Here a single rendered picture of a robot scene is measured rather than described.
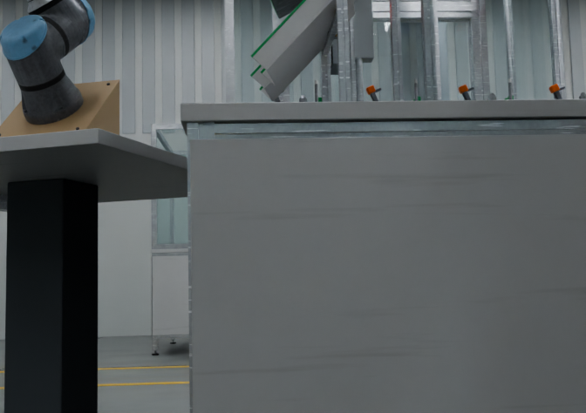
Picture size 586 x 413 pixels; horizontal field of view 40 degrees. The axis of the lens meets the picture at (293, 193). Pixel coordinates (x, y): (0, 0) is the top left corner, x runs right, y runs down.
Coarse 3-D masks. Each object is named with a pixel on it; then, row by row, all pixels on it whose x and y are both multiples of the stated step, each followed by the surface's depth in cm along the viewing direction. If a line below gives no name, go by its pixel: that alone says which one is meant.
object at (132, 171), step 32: (96, 128) 150; (0, 160) 167; (32, 160) 168; (64, 160) 169; (96, 160) 170; (128, 160) 171; (160, 160) 173; (0, 192) 218; (128, 192) 226; (160, 192) 227
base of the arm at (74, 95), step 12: (48, 84) 197; (60, 84) 199; (72, 84) 204; (24, 96) 199; (36, 96) 198; (48, 96) 198; (60, 96) 199; (72, 96) 202; (24, 108) 203; (36, 108) 199; (48, 108) 198; (60, 108) 201; (72, 108) 202; (36, 120) 200; (48, 120) 200
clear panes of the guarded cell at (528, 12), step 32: (256, 0) 350; (512, 0) 350; (544, 0) 313; (256, 32) 348; (384, 32) 351; (416, 32) 352; (448, 32) 353; (512, 32) 351; (544, 32) 314; (256, 64) 346; (320, 64) 348; (384, 64) 350; (416, 64) 351; (448, 64) 351; (512, 64) 351; (544, 64) 314; (256, 96) 345; (320, 96) 346; (384, 96) 348; (448, 96) 350; (544, 96) 315
